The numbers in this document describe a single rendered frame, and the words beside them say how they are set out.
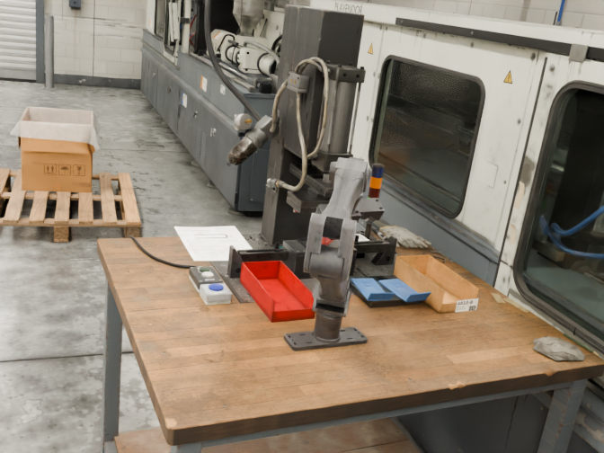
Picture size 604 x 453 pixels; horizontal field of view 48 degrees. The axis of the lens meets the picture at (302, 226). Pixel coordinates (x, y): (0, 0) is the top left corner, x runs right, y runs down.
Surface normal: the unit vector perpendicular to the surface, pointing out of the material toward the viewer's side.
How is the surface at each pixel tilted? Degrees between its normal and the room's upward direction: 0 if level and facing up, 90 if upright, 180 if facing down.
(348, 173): 19
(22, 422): 0
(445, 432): 90
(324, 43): 90
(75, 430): 0
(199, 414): 0
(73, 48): 90
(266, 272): 90
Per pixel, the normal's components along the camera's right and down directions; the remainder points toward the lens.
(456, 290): -0.91, 0.03
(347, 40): 0.40, 0.34
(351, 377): 0.12, -0.94
